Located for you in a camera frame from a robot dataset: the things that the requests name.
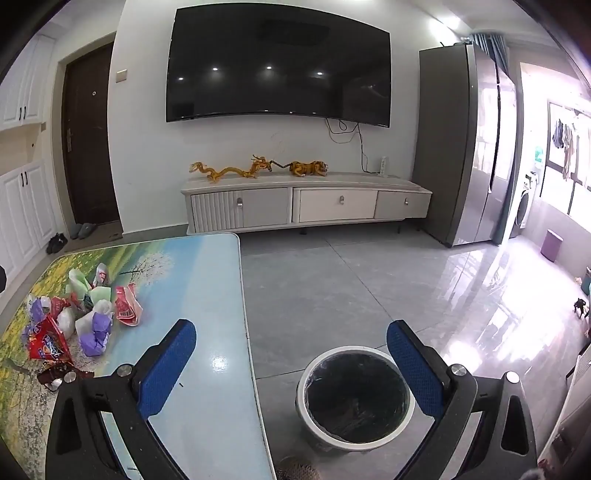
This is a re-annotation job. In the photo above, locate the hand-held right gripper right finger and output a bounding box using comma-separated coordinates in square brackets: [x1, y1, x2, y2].
[386, 320, 539, 480]

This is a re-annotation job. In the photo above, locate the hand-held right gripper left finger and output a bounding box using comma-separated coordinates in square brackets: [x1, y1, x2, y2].
[45, 318, 204, 480]

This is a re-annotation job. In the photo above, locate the red white wrapper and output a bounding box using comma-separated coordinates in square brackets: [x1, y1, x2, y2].
[115, 282, 140, 328]

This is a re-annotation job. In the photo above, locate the white green-print plastic bag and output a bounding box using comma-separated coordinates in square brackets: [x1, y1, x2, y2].
[85, 286, 114, 311]

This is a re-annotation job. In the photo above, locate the plain white plastic bag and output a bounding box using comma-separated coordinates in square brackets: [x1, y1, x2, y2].
[56, 307, 77, 337]

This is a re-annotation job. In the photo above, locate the white round trash bin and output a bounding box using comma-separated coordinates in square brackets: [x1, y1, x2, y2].
[296, 345, 415, 455]

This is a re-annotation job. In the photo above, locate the light green plastic bag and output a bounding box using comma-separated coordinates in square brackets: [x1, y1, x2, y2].
[67, 268, 93, 296]

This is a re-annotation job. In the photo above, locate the red blue snack packet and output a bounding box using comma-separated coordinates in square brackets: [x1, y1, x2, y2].
[25, 316, 75, 361]

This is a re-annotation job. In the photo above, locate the purple white bag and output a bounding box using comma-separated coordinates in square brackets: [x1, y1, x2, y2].
[28, 295, 51, 324]

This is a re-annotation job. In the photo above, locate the landscape printed table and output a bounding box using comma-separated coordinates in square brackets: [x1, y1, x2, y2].
[0, 232, 278, 480]

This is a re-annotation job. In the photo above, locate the white television cabinet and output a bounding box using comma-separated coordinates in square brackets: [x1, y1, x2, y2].
[180, 172, 433, 235]

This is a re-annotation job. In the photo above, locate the golden dragon figurine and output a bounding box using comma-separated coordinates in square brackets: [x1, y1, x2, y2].
[189, 154, 289, 182]

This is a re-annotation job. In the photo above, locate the white washing machine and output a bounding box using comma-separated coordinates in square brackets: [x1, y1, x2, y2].
[510, 171, 546, 238]

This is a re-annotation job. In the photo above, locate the white built-in cabinet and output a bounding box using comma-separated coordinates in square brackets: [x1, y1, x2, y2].
[0, 34, 58, 287]

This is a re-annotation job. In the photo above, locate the golden tiger figurine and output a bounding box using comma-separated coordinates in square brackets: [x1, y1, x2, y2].
[288, 160, 329, 179]

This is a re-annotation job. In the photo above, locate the grey refrigerator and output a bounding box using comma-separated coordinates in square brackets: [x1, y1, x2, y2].
[412, 42, 518, 248]

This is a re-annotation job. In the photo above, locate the dark brown door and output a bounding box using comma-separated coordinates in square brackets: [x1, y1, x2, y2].
[61, 44, 122, 227]

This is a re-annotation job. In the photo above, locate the hanging laundry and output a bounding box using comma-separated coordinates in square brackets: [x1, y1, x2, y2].
[551, 108, 591, 185]

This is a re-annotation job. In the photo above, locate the blue curtain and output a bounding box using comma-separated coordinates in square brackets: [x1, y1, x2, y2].
[471, 32, 511, 72]

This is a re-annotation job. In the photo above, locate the black television cable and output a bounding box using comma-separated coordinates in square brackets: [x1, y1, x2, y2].
[325, 117, 370, 174]

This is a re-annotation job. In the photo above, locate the black wall television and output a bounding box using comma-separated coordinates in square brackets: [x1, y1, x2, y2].
[165, 7, 392, 128]

